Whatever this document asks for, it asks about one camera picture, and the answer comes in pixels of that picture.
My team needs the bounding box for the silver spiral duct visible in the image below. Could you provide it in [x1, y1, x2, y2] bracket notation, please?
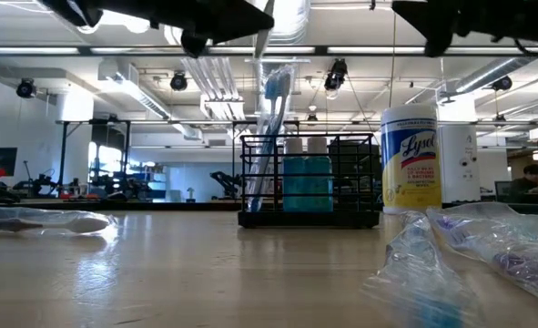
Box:
[454, 56, 538, 95]

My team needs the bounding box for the black wire caddy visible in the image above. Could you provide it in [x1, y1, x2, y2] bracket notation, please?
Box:
[238, 131, 381, 230]

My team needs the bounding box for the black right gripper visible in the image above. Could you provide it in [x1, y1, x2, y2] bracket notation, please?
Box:
[391, 0, 506, 58]

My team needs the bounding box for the blue toothbrush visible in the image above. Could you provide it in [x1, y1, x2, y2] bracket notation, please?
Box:
[249, 70, 282, 213]
[361, 210, 483, 328]
[254, 66, 297, 213]

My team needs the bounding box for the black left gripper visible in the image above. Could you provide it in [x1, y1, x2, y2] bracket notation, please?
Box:
[113, 0, 275, 58]

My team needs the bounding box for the black ceiling spotlight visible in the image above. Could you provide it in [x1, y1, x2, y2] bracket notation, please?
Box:
[492, 75, 514, 92]
[169, 71, 189, 92]
[15, 77, 36, 99]
[323, 57, 349, 92]

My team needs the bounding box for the purple toothbrush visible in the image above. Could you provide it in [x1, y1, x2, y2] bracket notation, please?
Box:
[426, 202, 538, 311]
[0, 204, 117, 236]

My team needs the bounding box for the white rectangular duct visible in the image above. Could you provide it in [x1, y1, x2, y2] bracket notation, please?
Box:
[97, 61, 172, 119]

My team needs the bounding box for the Lysol wipes canister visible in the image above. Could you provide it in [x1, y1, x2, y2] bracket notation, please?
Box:
[380, 103, 442, 215]

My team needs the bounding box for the white round column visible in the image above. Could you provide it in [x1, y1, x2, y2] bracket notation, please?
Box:
[439, 125, 482, 204]

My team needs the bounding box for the person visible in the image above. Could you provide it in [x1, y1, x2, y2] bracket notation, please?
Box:
[510, 163, 538, 205]

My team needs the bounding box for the black ceiling light rail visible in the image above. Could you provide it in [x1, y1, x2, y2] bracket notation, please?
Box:
[0, 44, 538, 57]

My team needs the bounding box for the black metal stand frame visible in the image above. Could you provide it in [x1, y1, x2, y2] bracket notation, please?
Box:
[55, 118, 132, 198]

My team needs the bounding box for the teal mouthwash bottle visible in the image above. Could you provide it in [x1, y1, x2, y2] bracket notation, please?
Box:
[306, 136, 335, 213]
[282, 138, 309, 213]

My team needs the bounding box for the green toothbrush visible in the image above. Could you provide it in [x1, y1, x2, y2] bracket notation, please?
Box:
[253, 0, 277, 59]

